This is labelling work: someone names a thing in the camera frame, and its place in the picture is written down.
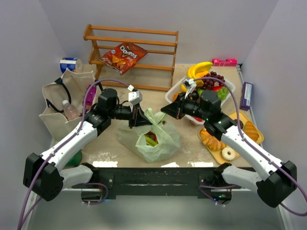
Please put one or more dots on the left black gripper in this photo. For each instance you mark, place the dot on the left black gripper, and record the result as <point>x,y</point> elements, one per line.
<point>133,116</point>

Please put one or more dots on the yellow apple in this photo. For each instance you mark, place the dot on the yellow apple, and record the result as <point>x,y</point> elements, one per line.
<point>183,88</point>

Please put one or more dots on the orange spiky horned melon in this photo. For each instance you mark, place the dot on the orange spiky horned melon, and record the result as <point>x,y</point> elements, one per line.
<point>176,95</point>

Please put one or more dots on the clear plastic water bottle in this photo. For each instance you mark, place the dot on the clear plastic water bottle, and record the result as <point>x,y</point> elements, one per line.
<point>70,110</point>

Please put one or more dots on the pink dragon fruit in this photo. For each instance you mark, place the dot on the pink dragon fruit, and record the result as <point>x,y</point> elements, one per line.
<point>216,88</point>

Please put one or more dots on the green cloth bundle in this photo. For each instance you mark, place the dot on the green cloth bundle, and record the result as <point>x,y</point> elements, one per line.
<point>75,160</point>

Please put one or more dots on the dark red grapes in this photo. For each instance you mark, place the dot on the dark red grapes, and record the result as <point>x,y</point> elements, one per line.
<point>212,80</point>

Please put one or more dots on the green grapes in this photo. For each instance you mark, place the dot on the green grapes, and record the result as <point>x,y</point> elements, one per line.
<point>222,93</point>

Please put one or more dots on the Doritos chip bag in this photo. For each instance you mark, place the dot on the Doritos chip bag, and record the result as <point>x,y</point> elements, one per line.
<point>123,57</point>

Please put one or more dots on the red apple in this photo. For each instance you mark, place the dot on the red apple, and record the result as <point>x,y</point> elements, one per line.
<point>197,119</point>

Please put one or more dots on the purple snack bag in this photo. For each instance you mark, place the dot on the purple snack bag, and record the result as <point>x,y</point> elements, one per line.
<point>89,99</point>

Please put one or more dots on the green celery stalk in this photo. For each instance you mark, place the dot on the green celery stalk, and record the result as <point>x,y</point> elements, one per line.
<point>150,141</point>

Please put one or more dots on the purple box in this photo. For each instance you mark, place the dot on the purple box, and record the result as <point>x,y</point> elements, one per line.
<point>246,96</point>

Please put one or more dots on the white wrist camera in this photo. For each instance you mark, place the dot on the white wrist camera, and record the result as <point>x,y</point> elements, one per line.
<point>134,95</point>
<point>190,84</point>

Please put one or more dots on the light green plastic bag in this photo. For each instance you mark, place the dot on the light green plastic bag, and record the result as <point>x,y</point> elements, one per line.
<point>167,136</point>

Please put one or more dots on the pink box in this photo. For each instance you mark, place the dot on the pink box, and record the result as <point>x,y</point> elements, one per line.
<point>231,62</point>

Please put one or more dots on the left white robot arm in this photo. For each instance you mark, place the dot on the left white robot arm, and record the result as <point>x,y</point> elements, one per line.
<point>45,174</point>

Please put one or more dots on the wooden shelf rack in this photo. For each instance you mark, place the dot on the wooden shelf rack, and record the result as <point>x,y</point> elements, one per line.
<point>102,44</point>

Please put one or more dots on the beige canvas tote bag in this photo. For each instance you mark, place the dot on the beige canvas tote bag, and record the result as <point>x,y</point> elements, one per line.
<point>70,86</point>

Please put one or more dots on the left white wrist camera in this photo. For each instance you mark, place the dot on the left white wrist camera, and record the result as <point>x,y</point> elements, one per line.
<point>134,95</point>

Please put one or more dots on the yellow banana bunch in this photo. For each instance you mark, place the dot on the yellow banana bunch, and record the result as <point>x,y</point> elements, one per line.
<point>199,70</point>

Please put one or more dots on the blue white can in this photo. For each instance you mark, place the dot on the blue white can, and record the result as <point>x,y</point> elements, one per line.
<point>73,64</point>

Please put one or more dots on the white fruit tray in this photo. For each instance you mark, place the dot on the white fruit tray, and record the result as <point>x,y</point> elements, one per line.
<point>176,88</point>

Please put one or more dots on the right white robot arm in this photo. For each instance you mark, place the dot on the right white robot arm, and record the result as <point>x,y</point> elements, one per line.
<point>272,179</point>

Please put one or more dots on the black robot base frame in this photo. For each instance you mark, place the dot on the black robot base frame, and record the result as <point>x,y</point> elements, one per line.
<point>166,181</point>

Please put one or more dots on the red cherries pile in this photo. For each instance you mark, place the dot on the red cherries pile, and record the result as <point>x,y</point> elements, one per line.
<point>152,136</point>

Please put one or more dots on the chocolate donut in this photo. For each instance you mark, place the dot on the chocolate donut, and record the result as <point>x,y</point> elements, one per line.
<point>241,124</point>

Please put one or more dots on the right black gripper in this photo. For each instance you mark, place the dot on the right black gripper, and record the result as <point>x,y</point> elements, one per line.
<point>180,109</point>

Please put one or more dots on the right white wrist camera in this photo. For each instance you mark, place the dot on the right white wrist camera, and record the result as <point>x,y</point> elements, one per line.
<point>190,84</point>

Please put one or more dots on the golden croissant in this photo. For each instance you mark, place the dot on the golden croissant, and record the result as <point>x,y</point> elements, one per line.
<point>250,130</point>

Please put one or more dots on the white glazed donut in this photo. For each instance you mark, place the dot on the white glazed donut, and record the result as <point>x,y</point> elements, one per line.
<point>228,154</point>

